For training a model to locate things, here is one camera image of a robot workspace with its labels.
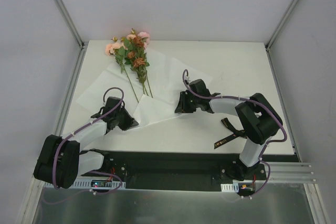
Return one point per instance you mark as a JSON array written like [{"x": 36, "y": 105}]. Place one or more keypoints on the aluminium frame post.
[
  {"x": 281, "y": 24},
  {"x": 69, "y": 22}
]

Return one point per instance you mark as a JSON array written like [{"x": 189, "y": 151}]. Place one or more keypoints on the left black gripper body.
[{"x": 125, "y": 121}]

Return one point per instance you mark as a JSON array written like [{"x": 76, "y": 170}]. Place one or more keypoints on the left aluminium frame post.
[{"x": 69, "y": 22}]

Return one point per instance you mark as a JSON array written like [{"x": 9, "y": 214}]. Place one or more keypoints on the peach rose stem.
[
  {"x": 146, "y": 39},
  {"x": 118, "y": 50}
]

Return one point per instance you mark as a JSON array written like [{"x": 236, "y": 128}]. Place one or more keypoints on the left cable duct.
[{"x": 100, "y": 184}]

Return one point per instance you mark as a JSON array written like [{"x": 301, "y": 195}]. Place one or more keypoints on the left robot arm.
[{"x": 62, "y": 158}]

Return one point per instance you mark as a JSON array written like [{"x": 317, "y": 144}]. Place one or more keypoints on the right aluminium frame post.
[{"x": 281, "y": 24}]

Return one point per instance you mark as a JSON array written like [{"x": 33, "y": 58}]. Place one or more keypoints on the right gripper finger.
[
  {"x": 185, "y": 96},
  {"x": 180, "y": 106}
]

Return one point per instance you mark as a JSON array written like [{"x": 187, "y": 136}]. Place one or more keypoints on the pink rose stem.
[{"x": 131, "y": 40}]

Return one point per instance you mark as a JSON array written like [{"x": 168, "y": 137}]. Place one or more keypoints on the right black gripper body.
[{"x": 184, "y": 102}]

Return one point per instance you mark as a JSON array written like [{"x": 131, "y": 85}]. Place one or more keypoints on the cable duct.
[
  {"x": 100, "y": 184},
  {"x": 230, "y": 188}
]

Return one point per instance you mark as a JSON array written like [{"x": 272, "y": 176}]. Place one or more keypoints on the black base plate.
[{"x": 176, "y": 171}]

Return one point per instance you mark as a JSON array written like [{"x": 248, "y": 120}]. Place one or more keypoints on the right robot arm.
[{"x": 258, "y": 118}]

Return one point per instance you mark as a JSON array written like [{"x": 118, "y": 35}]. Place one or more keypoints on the right cable duct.
[{"x": 230, "y": 188}]

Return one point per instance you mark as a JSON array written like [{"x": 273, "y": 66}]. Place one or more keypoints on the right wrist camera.
[{"x": 186, "y": 79}]

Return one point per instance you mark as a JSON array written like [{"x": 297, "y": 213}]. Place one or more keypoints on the aluminium rail profile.
[{"x": 292, "y": 173}]

